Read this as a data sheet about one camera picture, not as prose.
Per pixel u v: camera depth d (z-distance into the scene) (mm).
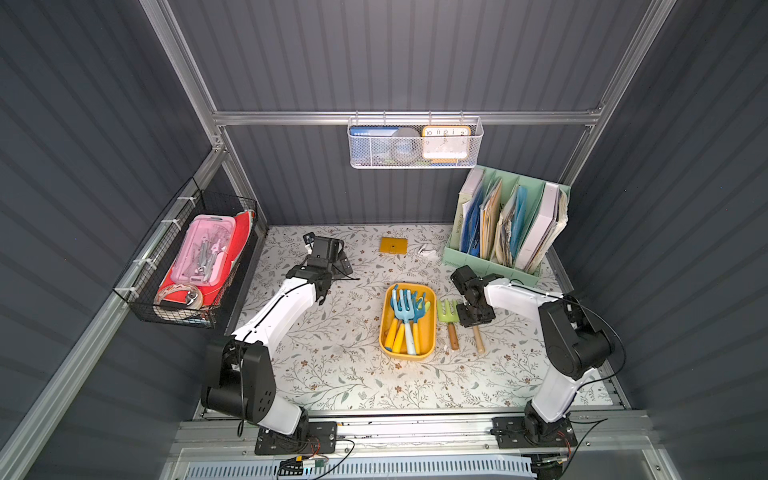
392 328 885
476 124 889
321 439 734
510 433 727
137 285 600
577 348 486
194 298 668
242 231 771
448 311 962
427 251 1119
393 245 1125
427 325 917
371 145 841
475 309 784
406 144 898
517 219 896
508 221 920
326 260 667
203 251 722
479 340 889
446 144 888
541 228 892
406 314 915
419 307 962
